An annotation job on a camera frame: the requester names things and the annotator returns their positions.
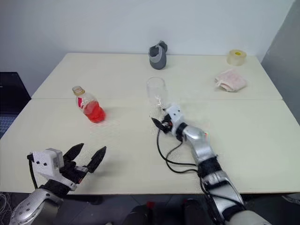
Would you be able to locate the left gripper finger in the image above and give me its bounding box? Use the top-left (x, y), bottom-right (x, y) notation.
top-left (62, 142), bottom-right (85, 163)
top-left (87, 146), bottom-right (107, 174)

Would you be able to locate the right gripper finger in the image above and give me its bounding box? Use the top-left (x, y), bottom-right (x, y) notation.
top-left (151, 117), bottom-right (166, 131)

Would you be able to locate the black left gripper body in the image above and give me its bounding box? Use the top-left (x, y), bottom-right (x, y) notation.
top-left (58, 161), bottom-right (91, 186)

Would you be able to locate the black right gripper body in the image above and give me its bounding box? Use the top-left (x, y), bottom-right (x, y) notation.
top-left (161, 114), bottom-right (173, 135)

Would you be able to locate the clear wine glass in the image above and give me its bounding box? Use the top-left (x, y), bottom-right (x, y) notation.
top-left (146, 76), bottom-right (170, 120)

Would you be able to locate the pink white cloth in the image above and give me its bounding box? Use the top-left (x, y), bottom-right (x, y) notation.
top-left (214, 68), bottom-right (248, 93)

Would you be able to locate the red liquid plastic bottle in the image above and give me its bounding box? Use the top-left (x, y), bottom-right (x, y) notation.
top-left (72, 85), bottom-right (107, 123)

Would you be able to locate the grey fabric holder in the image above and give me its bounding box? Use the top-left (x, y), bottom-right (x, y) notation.
top-left (149, 40), bottom-right (168, 70)

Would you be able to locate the dark rounded shape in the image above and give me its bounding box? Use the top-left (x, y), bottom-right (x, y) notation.
top-left (123, 203), bottom-right (153, 225)

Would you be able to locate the clear tape roll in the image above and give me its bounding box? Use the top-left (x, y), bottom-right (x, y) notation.
top-left (226, 49), bottom-right (248, 67)

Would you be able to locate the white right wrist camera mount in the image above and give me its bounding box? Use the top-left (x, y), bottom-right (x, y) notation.
top-left (165, 105), bottom-right (188, 136)

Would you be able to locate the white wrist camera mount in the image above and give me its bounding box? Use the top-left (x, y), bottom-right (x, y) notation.
top-left (165, 105), bottom-right (188, 136)
top-left (32, 148), bottom-right (65, 181)

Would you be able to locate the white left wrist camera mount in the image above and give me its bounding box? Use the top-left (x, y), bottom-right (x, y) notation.
top-left (32, 148), bottom-right (65, 181)

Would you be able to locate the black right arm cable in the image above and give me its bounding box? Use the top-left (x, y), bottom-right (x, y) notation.
top-left (156, 128), bottom-right (225, 225)

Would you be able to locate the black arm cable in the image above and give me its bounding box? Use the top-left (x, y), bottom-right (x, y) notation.
top-left (26, 153), bottom-right (39, 189)
top-left (156, 128), bottom-right (225, 225)

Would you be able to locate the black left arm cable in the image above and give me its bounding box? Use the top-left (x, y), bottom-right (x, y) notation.
top-left (26, 153), bottom-right (39, 189)

